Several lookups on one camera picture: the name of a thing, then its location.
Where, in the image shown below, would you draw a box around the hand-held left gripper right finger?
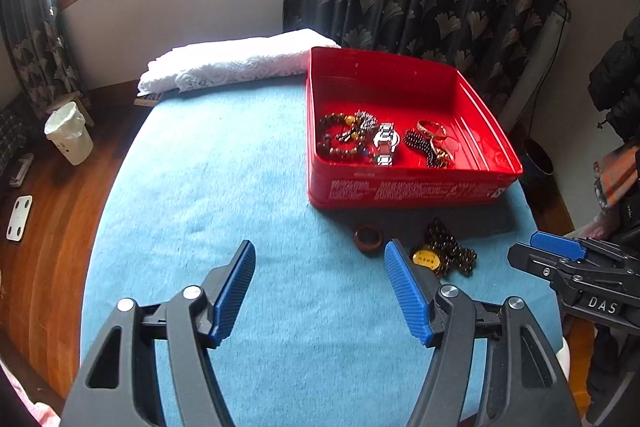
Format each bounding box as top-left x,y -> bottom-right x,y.
384,238 -> 583,427

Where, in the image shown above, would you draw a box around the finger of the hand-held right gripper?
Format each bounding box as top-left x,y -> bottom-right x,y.
507,243 -> 640,293
530,230 -> 640,261

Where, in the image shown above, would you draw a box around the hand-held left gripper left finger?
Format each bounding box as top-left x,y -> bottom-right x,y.
59,239 -> 257,427

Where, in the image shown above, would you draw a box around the brown bead necklace yellow pendant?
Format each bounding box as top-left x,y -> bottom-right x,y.
409,218 -> 479,279

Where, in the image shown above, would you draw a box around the brown wooden ring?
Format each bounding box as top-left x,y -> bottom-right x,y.
354,226 -> 384,253

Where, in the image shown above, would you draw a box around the red tin box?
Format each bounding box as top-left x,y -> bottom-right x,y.
306,47 -> 524,210

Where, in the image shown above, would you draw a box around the black bead necklace amber beads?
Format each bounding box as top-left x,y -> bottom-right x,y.
404,129 -> 456,169

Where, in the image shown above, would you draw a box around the silver metal wristwatch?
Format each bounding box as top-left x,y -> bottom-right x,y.
372,122 -> 404,168

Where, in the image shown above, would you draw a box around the multicolour bead bracelet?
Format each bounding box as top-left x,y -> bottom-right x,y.
317,112 -> 371,164

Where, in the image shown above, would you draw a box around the rose gold bangle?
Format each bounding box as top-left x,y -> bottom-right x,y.
416,120 -> 450,140

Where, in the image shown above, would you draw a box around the silver beaded chain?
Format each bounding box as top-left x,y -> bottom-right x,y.
352,109 -> 379,130

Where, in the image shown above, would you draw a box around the black bin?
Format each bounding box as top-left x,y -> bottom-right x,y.
522,137 -> 555,178

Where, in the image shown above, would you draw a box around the orange grey striped cloth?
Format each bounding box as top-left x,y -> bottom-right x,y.
593,142 -> 640,208

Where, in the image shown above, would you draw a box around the blue table cloth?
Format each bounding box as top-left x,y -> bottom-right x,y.
80,84 -> 564,427

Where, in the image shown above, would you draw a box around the black jacket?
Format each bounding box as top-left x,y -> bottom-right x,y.
587,14 -> 640,144

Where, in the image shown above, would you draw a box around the white tube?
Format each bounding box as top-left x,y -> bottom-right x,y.
500,2 -> 572,124

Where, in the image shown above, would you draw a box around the white trash bin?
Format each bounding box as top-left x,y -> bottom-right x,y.
44,102 -> 95,166

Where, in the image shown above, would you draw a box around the white lace cloth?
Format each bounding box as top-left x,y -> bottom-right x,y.
137,28 -> 341,94

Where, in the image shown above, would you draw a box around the white bathroom scale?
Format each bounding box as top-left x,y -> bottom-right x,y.
6,195 -> 34,242

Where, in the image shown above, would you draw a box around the pink clothing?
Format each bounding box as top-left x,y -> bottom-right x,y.
22,399 -> 64,427

